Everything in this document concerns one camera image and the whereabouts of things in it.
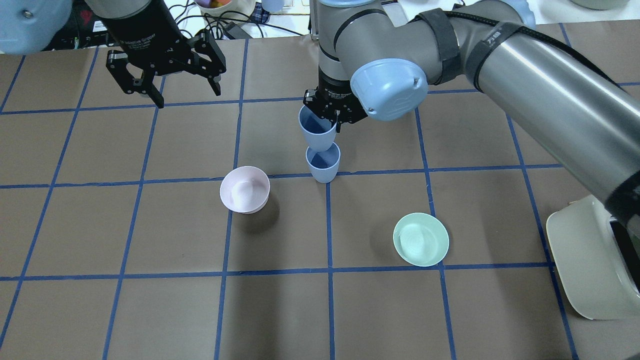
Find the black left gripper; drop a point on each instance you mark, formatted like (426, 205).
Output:
(142, 31)

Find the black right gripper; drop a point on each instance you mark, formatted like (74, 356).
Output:
(334, 91)

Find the blue cup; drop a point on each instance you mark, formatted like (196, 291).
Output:
(319, 133)
(324, 165)

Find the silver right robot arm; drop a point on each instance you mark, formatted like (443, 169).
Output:
(578, 114)

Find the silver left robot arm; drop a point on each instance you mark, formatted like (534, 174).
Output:
(28, 26)

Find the bowl of foam cubes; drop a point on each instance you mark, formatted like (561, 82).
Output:
(218, 7)

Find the pink bowl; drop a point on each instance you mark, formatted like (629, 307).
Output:
(245, 190)

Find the mint green bowl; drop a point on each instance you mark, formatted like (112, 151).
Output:
(421, 239)

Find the cream toaster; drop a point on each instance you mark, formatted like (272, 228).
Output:
(597, 281)

